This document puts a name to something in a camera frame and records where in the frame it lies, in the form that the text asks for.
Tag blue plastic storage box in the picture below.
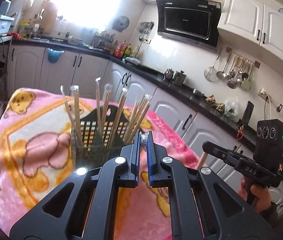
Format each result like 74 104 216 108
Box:
0 15 14 36

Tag person's right hand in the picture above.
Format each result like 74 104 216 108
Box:
237 177 272 213

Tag dark green utensil basket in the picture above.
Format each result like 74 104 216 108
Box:
71 105 129 170

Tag pink cartoon bear blanket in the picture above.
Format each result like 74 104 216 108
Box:
0 87 202 240

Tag black range hood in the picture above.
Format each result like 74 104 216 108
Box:
156 0 221 51

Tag black camera box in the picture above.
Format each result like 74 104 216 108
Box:
253 119 283 173

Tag wire mesh strainer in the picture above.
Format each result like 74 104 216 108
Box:
204 49 222 82

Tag red condiment bottle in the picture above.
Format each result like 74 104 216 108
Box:
114 42 126 59

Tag hanging steel ladle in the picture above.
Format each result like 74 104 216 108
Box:
217 50 232 80

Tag blue hanging trash bin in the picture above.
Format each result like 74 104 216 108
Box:
46 48 65 64

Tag yellow oil bottle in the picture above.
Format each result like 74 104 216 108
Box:
123 44 132 58

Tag steel canister pot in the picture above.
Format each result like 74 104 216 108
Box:
173 70 186 87

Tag white upper wall cabinet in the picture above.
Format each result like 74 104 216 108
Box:
217 0 283 76

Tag steel kettle pot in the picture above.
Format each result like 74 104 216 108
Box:
164 69 174 82

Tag round wall vent fan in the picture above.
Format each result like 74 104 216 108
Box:
112 16 130 33

